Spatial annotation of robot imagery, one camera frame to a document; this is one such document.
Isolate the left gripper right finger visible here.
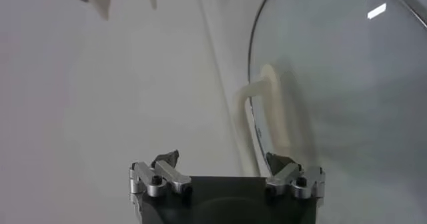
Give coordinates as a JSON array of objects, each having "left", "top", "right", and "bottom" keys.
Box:
[{"left": 265, "top": 151, "right": 326, "bottom": 200}]

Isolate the glass lid with white handle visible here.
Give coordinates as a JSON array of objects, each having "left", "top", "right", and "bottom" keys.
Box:
[{"left": 235, "top": 0, "right": 427, "bottom": 224}]

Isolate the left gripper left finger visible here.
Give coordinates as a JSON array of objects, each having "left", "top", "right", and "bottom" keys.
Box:
[{"left": 129, "top": 149, "right": 193, "bottom": 198}]

